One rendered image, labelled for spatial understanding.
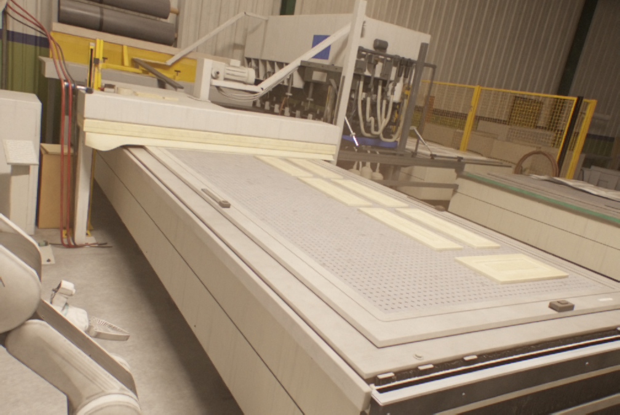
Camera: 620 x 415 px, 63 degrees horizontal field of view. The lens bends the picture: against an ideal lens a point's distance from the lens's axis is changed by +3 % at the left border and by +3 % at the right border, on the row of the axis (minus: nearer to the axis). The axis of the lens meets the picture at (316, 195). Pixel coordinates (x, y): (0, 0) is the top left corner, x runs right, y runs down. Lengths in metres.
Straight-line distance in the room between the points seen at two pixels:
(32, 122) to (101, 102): 0.59
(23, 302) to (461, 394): 1.14
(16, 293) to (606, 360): 1.88
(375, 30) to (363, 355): 5.05
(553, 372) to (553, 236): 3.96
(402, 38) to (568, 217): 2.78
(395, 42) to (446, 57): 5.39
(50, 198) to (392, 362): 3.65
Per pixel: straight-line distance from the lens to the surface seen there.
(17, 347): 1.27
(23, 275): 1.16
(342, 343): 1.50
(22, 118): 4.34
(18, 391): 2.77
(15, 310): 1.18
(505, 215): 6.13
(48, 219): 4.70
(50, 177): 4.60
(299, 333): 1.59
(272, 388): 1.91
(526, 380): 1.82
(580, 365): 2.06
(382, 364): 1.46
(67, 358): 1.30
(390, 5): 10.57
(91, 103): 3.99
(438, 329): 1.68
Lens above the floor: 1.56
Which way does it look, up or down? 13 degrees down
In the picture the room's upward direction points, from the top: 10 degrees clockwise
